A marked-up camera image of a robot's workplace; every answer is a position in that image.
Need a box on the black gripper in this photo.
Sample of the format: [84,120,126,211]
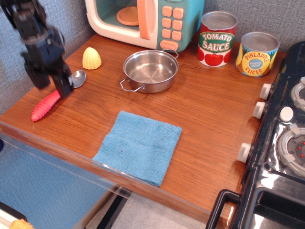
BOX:
[20,27,74,98]

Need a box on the red handled metal spoon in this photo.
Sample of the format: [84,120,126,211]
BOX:
[31,70,86,122]

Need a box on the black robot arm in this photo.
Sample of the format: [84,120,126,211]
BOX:
[0,0,74,98]

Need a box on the yellow toy corn piece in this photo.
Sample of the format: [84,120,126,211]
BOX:
[82,47,102,70]

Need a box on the small steel pot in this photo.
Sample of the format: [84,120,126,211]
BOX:
[120,49,179,94]

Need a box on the clear acrylic barrier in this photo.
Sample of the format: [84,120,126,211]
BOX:
[0,124,207,229]

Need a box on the blue folded cloth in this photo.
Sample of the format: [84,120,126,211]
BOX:
[93,111,182,187]

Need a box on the toy microwave oven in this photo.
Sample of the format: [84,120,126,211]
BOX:
[85,0,204,52]

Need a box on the orange black object at corner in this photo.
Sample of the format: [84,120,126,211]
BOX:
[0,202,34,229]

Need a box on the tomato sauce can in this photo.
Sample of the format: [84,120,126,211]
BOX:
[197,11,238,67]

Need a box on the pineapple slices can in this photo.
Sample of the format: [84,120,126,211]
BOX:
[235,31,280,77]

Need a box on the black toy stove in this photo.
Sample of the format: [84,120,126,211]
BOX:
[206,42,305,229]

